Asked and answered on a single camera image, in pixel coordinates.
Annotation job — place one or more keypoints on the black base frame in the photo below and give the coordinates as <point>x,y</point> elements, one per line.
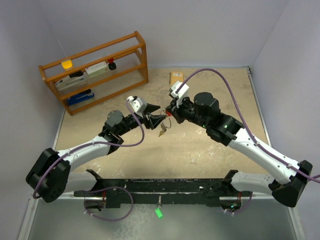
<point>211,192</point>

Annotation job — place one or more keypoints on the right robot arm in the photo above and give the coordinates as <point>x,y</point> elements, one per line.
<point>285,179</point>

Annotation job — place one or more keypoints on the white black stapler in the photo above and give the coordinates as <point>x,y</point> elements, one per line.
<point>72,80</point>

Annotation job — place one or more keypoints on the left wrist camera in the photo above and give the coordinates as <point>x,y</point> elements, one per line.
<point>138,104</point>

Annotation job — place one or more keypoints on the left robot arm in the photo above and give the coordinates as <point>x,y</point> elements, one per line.
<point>49,175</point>

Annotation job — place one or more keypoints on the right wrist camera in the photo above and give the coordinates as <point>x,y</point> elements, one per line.
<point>178,91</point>

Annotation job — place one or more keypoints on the white box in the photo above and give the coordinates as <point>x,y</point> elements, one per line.
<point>97,69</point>

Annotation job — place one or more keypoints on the green key tag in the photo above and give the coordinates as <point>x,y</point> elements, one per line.
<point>158,210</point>

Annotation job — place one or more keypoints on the wooden shelf rack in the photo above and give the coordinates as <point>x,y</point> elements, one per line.
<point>130,55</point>

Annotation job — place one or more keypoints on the blue stapler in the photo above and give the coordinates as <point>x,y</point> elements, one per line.
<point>80,97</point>

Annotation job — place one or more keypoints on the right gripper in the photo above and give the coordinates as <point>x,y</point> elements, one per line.
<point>176,110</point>

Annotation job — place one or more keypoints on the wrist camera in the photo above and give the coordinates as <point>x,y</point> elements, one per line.
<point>138,104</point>
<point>178,91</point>

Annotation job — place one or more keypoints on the yellow cap container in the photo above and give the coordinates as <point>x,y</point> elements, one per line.
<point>67,65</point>

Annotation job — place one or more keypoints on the bunch of metal keys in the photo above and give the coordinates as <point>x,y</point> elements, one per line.
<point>162,131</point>

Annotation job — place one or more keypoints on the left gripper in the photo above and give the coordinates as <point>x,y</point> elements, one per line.
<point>152,121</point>

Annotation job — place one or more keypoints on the brown spiral notebook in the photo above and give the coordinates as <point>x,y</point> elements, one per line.
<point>176,77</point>

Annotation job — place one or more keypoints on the red black bottle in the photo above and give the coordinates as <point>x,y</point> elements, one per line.
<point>111,64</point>

